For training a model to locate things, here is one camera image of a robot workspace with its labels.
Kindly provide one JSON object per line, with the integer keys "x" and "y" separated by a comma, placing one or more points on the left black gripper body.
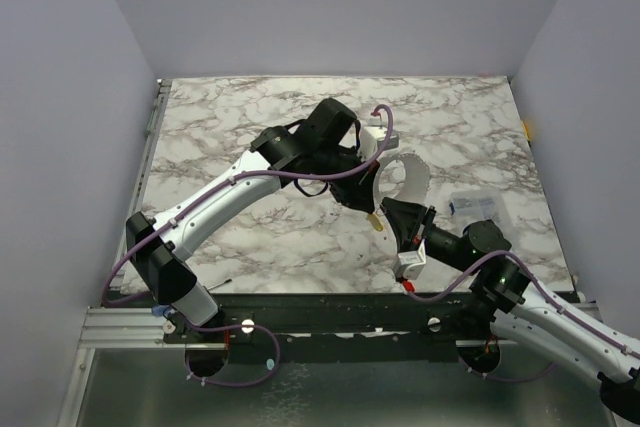
{"x": 334, "y": 161}

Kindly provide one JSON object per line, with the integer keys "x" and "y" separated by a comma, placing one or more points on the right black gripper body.
{"x": 417, "y": 226}

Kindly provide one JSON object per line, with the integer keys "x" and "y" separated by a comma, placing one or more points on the key with yellow tag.
{"x": 376, "y": 222}

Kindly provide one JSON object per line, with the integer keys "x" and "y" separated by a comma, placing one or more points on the metal keyring with keys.
{"x": 415, "y": 184}

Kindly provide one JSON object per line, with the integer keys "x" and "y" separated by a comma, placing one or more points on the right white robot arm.
{"x": 516, "y": 304}

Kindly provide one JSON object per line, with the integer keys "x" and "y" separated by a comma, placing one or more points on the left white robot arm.
{"x": 159, "y": 247}

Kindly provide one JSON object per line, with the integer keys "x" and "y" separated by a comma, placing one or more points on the clear plastic box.
{"x": 478, "y": 205}

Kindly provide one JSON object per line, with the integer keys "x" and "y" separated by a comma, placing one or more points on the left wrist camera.
{"x": 371, "y": 137}

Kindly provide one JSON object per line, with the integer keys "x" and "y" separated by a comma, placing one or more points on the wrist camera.
{"x": 371, "y": 137}
{"x": 409, "y": 264}

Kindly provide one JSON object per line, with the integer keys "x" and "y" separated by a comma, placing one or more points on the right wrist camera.
{"x": 409, "y": 264}

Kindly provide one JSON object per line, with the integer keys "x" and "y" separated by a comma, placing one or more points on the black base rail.
{"x": 340, "y": 328}

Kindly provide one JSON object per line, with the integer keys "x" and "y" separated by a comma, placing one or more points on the aluminium extrusion rail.
{"x": 121, "y": 328}

